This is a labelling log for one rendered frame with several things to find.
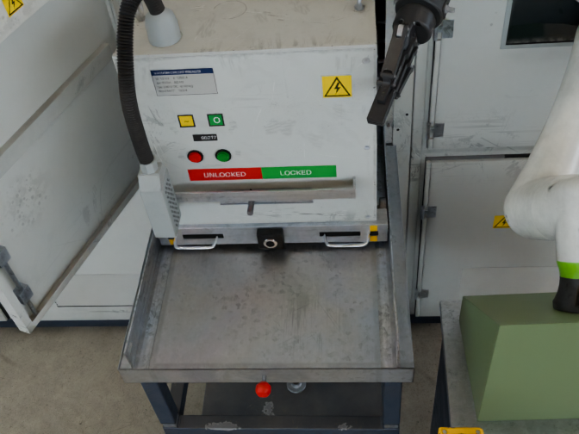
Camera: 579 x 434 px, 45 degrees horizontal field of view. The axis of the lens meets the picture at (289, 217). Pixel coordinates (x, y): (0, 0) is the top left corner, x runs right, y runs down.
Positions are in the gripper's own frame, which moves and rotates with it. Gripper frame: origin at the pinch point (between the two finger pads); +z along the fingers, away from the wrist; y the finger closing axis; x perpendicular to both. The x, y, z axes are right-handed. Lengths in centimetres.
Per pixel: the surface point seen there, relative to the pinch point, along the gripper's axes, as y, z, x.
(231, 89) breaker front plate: 0.3, 2.5, 29.6
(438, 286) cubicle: 118, -8, -1
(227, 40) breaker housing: -6.1, -3.9, 31.2
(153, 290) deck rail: 36, 38, 47
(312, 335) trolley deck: 38, 35, 9
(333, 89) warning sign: 4.2, -4.0, 11.5
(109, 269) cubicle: 91, 27, 98
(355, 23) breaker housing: -1.5, -15.4, 10.3
